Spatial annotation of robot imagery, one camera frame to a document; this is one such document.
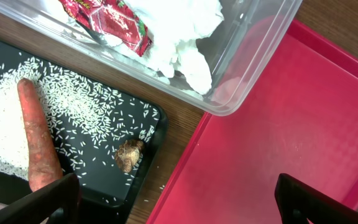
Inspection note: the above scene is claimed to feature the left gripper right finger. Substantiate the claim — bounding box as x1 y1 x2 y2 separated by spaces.
275 173 358 224

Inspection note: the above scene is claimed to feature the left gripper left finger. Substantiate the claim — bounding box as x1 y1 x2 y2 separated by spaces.
0 174 80 224

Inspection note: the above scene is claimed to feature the orange carrot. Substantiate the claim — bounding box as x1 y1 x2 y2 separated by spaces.
17 78 63 192

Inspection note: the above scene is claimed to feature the brown mushroom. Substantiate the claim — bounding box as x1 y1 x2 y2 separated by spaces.
114 139 145 173

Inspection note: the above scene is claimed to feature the pile of white rice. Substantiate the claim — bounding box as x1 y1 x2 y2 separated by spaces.
0 40 161 203

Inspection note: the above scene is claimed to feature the red snack wrapper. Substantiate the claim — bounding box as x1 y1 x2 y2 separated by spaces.
60 0 152 57

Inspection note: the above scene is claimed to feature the white paper napkin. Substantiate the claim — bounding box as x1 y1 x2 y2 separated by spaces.
101 0 224 95

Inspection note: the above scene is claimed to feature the black waste tray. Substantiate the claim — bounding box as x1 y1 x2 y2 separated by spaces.
0 42 168 223

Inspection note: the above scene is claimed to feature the red serving tray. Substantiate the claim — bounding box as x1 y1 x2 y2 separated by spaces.
148 21 358 223

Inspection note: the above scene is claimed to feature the clear plastic bin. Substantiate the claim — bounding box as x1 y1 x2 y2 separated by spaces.
0 0 302 116

